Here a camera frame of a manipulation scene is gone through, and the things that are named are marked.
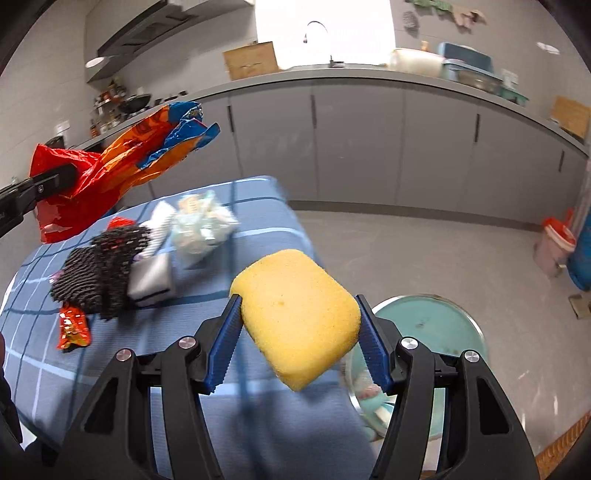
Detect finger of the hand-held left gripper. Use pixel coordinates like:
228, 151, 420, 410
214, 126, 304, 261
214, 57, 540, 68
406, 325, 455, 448
0, 164, 78, 238

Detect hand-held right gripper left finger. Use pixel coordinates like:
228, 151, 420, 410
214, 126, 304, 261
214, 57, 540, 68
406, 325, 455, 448
60, 293, 245, 480

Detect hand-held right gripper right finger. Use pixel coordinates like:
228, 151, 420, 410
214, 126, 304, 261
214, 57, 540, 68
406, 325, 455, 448
353, 293, 541, 480

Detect red plastic bag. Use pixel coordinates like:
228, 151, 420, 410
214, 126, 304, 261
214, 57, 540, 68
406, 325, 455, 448
30, 143, 123, 244

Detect teal enamel basin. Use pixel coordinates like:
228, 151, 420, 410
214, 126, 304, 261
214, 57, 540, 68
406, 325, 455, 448
344, 293, 488, 444

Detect yellow sponge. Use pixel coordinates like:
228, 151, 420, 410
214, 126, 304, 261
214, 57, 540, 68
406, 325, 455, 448
229, 249, 362, 392

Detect white sponge with dark stripe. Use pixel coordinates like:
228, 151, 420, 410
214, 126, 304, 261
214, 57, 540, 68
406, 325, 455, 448
127, 256, 176, 308

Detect clear bag of packets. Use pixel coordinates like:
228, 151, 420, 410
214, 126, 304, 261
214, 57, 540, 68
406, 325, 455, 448
170, 191, 241, 269

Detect orange and blue snack bag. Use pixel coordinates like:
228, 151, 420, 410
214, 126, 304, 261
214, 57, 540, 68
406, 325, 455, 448
99, 100, 221, 188

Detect small orange snack wrapper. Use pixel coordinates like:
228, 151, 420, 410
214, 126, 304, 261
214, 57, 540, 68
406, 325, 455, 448
56, 305, 93, 352

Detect group of seasoning bottles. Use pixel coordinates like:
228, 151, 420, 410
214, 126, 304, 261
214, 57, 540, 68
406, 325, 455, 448
89, 79, 129, 138

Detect black bumpy scrubber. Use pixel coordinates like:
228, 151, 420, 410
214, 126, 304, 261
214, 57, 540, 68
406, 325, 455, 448
50, 224, 153, 321

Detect white cloth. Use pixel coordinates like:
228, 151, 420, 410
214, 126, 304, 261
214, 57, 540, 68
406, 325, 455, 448
137, 203, 178, 259

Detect black wok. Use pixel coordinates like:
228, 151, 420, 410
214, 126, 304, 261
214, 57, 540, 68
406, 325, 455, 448
117, 93, 153, 116

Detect blue checked tablecloth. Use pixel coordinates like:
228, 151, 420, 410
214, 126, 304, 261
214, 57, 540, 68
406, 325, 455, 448
0, 174, 384, 480

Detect range hood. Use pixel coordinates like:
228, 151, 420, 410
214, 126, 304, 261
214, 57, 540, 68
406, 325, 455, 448
84, 0, 259, 85

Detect grey kitchen cabinets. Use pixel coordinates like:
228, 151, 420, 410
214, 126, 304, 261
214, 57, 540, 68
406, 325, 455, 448
92, 78, 591, 224

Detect pink bin with red liner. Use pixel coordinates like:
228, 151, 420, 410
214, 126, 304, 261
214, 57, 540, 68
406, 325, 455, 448
534, 216, 578, 278

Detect cardboard scrap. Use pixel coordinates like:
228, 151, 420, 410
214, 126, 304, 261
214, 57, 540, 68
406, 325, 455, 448
569, 294, 591, 320

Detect blue gas cylinder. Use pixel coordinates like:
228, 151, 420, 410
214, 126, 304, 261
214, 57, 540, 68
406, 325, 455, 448
566, 237, 591, 292

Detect cardboard box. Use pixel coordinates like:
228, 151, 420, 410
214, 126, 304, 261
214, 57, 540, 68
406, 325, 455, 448
223, 41, 280, 82

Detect grey kitchen countertop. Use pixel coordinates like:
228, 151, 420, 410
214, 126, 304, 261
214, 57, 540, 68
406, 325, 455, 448
69, 64, 591, 158

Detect metal basin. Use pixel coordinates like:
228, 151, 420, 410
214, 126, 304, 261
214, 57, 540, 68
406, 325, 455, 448
456, 68, 505, 96

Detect white lidded pot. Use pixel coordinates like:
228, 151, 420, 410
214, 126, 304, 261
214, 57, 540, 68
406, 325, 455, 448
387, 47, 447, 78

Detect green plastic basin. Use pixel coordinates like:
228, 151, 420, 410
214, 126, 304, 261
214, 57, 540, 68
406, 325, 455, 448
500, 85, 530, 105

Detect wooden cutting board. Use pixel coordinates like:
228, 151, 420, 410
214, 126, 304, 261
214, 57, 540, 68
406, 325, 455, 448
551, 95, 591, 140

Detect blue plastic crate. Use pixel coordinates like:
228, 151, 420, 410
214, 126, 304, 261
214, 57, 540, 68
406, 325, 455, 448
437, 42, 496, 77

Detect curved sink faucet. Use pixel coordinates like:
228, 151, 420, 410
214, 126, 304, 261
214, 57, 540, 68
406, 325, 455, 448
302, 21, 346, 69

